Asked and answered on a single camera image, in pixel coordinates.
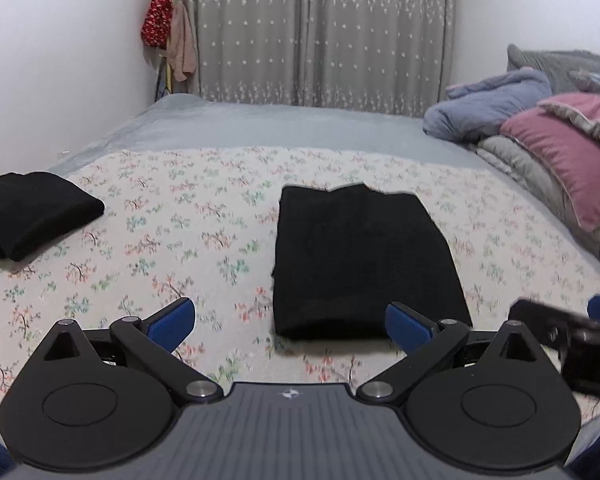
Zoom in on floral printed cloth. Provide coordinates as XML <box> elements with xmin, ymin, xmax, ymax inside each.
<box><xmin>0</xmin><ymin>146</ymin><xmax>600</xmax><ymax>411</ymax></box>

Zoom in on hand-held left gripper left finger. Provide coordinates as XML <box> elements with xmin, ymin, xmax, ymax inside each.
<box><xmin>42</xmin><ymin>296</ymin><xmax>223</xmax><ymax>407</ymax></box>

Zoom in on grey pillow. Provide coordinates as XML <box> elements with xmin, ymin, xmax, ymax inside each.
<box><xmin>506</xmin><ymin>44</ymin><xmax>600</xmax><ymax>96</ymax></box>

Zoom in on grey bed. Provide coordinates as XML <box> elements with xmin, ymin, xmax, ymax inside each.
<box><xmin>0</xmin><ymin>94</ymin><xmax>600</xmax><ymax>441</ymax></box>

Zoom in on person's right leg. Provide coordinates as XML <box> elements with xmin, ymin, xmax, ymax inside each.
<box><xmin>567</xmin><ymin>427</ymin><xmax>600</xmax><ymax>480</ymax></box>

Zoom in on folded black clothes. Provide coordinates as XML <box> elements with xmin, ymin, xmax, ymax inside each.
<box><xmin>0</xmin><ymin>171</ymin><xmax>106</xmax><ymax>262</ymax></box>

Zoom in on black pants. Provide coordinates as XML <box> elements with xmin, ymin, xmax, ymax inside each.
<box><xmin>271</xmin><ymin>184</ymin><xmax>473</xmax><ymax>341</ymax></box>

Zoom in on red floral hanging cloth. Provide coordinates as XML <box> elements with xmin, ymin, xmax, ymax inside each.
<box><xmin>141</xmin><ymin>0</ymin><xmax>175</xmax><ymax>48</ymax></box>

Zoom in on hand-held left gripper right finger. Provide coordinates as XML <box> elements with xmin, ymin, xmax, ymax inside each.
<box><xmin>355</xmin><ymin>301</ymin><xmax>538</xmax><ymax>407</ymax></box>

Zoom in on grey star-patterned curtain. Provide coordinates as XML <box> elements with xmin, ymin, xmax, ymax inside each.
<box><xmin>182</xmin><ymin>0</ymin><xmax>456</xmax><ymax>118</ymax></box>

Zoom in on dark blue hanging cloth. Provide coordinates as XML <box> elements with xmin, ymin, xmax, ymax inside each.
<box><xmin>154</xmin><ymin>67</ymin><xmax>173</xmax><ymax>102</ymax></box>

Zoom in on pink pillow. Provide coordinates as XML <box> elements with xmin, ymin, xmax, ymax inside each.
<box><xmin>500</xmin><ymin>92</ymin><xmax>600</xmax><ymax>233</ymax></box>

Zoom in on pink hanging towel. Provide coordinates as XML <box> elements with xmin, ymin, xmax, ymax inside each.
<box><xmin>166</xmin><ymin>0</ymin><xmax>198</xmax><ymax>82</ymax></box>

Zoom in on grey quilt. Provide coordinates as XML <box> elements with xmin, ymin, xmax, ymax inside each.
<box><xmin>472</xmin><ymin>135</ymin><xmax>600</xmax><ymax>281</ymax></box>

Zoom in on blue blanket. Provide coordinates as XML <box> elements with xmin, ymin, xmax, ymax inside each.
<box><xmin>424</xmin><ymin>69</ymin><xmax>553</xmax><ymax>143</ymax></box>

